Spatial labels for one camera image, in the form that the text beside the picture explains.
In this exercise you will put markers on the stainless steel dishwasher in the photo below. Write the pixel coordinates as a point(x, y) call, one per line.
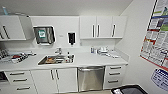
point(90, 79)

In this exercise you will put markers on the black soap dispenser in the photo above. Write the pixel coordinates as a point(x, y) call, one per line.
point(71, 37)

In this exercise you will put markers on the small dish soap bottle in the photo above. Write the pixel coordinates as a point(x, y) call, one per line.
point(68, 56)

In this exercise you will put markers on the chrome faucet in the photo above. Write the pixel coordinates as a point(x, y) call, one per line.
point(58, 51)

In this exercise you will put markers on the steel sink basin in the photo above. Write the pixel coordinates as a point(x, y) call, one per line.
point(55, 60)

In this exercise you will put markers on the steel paper towel dispenser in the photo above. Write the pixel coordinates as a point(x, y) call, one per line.
point(44, 35)

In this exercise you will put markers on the narrow white drawer cabinet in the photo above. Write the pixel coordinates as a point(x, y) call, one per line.
point(115, 76)

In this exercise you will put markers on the white two-door base cabinet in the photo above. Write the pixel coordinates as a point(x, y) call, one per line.
point(55, 81)

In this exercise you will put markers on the dish rack with items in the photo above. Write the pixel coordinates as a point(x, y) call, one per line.
point(16, 56)

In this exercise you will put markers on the wide white drawer cabinet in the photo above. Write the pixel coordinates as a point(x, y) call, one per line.
point(18, 81)

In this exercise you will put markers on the light blue bottle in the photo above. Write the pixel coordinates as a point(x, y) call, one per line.
point(5, 10)

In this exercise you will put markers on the white wall cabinet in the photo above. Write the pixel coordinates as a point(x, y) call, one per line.
point(102, 26)
point(15, 28)

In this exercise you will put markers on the large wall notice poster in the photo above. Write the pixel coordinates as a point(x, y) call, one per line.
point(156, 33)

